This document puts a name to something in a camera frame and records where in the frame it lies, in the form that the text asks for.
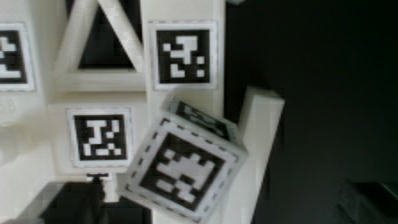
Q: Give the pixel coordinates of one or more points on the white chair back frame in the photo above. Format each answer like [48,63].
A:
[87,71]

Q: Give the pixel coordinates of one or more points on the white chair leg with tag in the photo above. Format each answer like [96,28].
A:
[260,117]

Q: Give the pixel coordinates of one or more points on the white tagged cube nut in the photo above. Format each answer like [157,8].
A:
[187,161]

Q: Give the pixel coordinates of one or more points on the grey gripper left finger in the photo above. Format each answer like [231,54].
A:
[70,204]

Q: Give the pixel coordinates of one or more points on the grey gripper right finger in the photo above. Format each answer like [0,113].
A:
[368,203]

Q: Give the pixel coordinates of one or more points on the white chair seat part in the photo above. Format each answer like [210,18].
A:
[98,121]

